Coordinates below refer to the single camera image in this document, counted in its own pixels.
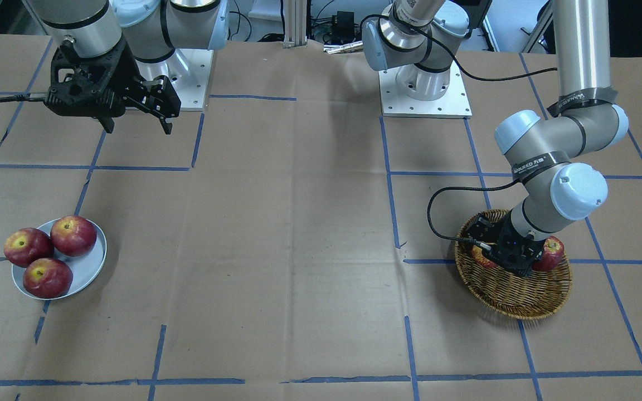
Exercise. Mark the red apple plate back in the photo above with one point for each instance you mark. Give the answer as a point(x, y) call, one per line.
point(73, 235)

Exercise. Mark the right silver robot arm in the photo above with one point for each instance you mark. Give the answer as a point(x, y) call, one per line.
point(152, 29)

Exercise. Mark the red apple plate side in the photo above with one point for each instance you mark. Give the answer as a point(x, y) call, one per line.
point(27, 245)

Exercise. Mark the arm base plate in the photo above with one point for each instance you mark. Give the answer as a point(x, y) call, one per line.
point(408, 92)
point(189, 71)

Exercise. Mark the red apple plate front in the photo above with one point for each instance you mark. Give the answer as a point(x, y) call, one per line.
point(48, 278)

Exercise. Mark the woven wicker basket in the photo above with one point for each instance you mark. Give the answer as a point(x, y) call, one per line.
point(537, 296)

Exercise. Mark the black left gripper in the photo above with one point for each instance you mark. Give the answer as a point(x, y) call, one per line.
point(502, 229)

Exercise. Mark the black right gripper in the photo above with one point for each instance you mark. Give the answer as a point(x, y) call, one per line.
point(122, 76)

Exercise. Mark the dark red basket apple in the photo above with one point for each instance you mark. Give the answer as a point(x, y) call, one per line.
point(552, 255)

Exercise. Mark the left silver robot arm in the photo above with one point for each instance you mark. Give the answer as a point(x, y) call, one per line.
point(421, 38)

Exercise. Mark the yellow-red apple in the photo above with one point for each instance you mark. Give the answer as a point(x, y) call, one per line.
point(478, 257)

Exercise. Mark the aluminium frame post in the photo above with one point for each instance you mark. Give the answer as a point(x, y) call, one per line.
point(295, 23)

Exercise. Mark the red apple plate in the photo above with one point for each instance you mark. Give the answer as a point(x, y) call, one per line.
point(48, 278)
point(73, 235)

